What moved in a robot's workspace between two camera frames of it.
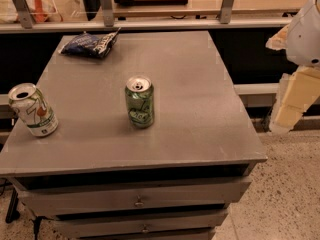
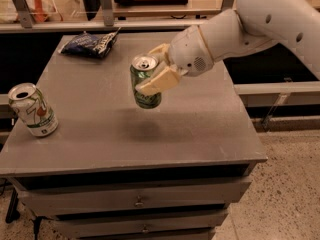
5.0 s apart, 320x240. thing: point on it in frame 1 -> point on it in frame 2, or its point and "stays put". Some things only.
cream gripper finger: (280, 40) -> (160, 52)
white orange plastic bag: (41, 5) stays put
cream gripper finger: (297, 92) -> (164, 78)
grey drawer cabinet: (101, 179) stays put
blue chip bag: (90, 45) stays put
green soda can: (140, 101) -> (142, 67)
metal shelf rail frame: (226, 20) stays put
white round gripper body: (305, 39) -> (189, 53)
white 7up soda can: (33, 108) stays put
